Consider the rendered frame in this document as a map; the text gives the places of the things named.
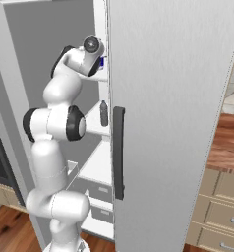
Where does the grey fridge door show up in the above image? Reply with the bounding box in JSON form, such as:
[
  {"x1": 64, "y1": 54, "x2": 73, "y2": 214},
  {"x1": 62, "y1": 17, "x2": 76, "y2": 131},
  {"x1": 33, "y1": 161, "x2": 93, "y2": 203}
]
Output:
[{"x1": 106, "y1": 0, "x2": 234, "y2": 252}]

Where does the grey water bottle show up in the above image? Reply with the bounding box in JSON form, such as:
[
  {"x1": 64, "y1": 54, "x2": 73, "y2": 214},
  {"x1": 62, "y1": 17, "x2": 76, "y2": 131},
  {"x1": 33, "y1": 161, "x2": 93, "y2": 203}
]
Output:
[{"x1": 99, "y1": 99, "x2": 109, "y2": 128}]

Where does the white fridge shelf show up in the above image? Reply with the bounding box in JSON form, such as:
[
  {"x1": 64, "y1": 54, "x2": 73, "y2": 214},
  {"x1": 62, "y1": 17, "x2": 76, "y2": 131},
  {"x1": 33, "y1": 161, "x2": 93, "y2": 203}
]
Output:
[
  {"x1": 84, "y1": 100, "x2": 111, "y2": 137},
  {"x1": 77, "y1": 140, "x2": 114, "y2": 187},
  {"x1": 87, "y1": 67, "x2": 109, "y2": 83}
]

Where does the grey fridge drawer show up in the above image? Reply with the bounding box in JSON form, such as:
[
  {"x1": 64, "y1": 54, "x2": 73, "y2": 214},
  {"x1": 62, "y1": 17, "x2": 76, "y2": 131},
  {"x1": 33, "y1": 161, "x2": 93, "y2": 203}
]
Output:
[
  {"x1": 85, "y1": 178, "x2": 114, "y2": 205},
  {"x1": 89, "y1": 204, "x2": 114, "y2": 224}
]

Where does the grey fridge body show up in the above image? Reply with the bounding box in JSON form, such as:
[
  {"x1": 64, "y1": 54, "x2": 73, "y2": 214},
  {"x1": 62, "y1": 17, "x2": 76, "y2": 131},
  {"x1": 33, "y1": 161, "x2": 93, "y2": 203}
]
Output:
[{"x1": 0, "y1": 0, "x2": 115, "y2": 251}]

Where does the beige cupboard drawer front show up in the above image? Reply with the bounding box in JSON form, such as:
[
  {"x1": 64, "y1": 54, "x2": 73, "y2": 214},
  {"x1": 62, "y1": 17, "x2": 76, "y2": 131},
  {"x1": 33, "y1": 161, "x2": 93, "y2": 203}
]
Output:
[
  {"x1": 203, "y1": 200, "x2": 234, "y2": 234},
  {"x1": 196, "y1": 225, "x2": 234, "y2": 252},
  {"x1": 214, "y1": 171, "x2": 234, "y2": 205}
]

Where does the beige base cupboard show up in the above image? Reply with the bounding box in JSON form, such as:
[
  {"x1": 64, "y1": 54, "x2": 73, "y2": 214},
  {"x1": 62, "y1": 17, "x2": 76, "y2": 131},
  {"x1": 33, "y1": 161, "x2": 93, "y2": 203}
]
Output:
[{"x1": 0, "y1": 180, "x2": 28, "y2": 213}]

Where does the dark grey fridge door handle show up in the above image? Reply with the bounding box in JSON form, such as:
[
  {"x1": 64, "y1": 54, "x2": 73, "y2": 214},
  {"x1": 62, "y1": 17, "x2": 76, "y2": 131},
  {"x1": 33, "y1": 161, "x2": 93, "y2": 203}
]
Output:
[{"x1": 112, "y1": 105, "x2": 126, "y2": 201}]

